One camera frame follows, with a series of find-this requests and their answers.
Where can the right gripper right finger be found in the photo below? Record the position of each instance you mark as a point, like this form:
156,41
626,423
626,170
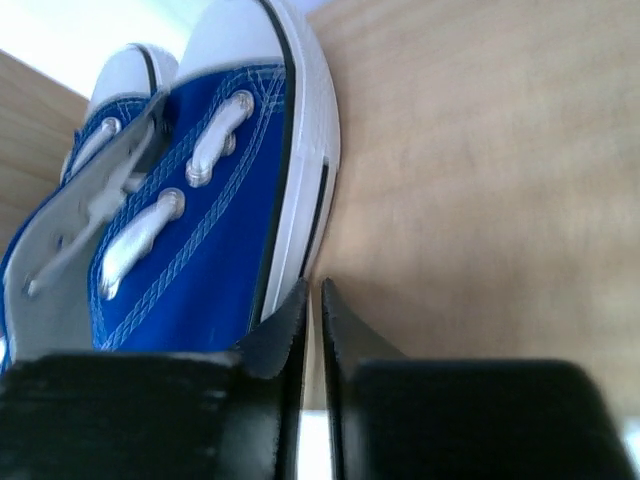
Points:
394,417

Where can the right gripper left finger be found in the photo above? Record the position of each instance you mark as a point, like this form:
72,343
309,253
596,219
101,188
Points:
232,414

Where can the blue canvas sneaker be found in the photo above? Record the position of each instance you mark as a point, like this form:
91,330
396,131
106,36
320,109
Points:
232,215
45,270

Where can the wooden two-tier shoe shelf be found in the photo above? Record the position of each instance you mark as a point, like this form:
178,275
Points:
487,197

